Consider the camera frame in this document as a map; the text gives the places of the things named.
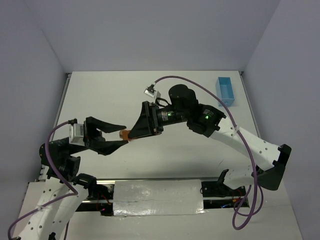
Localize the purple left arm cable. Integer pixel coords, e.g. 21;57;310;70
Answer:
8;119;78;238

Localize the orange arch wood block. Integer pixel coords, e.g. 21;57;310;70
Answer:
119;129;130;141

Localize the aluminium table edge rail right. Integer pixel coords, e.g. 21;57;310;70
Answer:
238;71;273;177

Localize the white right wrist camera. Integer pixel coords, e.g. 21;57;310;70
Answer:
144;83;161;102

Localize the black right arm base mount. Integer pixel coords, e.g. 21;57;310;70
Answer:
200;169;246;198

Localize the blue plastic box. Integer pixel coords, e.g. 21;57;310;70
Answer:
215;77;235;107

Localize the silver tape white foam board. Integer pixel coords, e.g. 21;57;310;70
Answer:
112;179;205;217

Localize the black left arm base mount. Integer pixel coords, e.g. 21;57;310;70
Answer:
75;181;115;217

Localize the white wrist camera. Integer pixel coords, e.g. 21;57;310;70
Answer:
144;83;161;102
68;119;85;146

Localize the aluminium table edge rail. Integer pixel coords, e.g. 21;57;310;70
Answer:
55;72;72;121
238;71;273;177

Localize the aluminium table edge rail left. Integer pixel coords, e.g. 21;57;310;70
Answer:
55;72;72;121

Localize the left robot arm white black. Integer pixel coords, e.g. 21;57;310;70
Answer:
7;116;128;240

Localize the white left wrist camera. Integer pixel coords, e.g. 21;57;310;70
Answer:
68;119;85;146

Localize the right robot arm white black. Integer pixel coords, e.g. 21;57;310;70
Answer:
128;84;292;191

